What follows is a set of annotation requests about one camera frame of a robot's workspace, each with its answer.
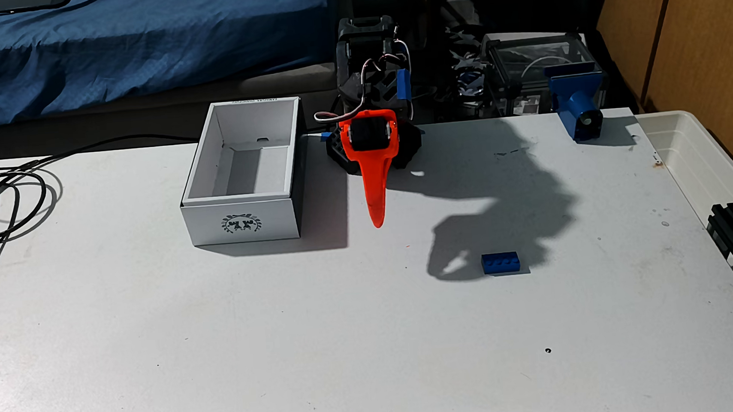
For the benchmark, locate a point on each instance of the blue toy brick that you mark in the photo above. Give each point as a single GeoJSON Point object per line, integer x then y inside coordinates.
{"type": "Point", "coordinates": [501, 263]}

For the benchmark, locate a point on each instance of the white cardboard box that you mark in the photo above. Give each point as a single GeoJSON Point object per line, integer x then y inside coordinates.
{"type": "Point", "coordinates": [245, 224]}

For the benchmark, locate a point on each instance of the blue bed sheet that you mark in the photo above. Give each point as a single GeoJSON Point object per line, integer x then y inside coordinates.
{"type": "Point", "coordinates": [136, 48]}

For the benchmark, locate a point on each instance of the white plastic bin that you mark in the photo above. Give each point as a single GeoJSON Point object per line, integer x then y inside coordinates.
{"type": "Point", "coordinates": [691, 151]}

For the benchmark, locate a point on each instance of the wooden cabinet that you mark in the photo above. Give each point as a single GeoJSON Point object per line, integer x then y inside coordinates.
{"type": "Point", "coordinates": [709, 33]}

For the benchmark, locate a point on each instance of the black tablet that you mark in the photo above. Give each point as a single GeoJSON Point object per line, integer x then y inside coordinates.
{"type": "Point", "coordinates": [14, 5]}

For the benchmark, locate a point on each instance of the clear plastic enclosure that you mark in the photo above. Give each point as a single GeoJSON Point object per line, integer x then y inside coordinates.
{"type": "Point", "coordinates": [533, 59]}

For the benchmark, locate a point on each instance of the blue printed mount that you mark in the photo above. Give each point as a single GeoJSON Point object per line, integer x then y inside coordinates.
{"type": "Point", "coordinates": [575, 98]}

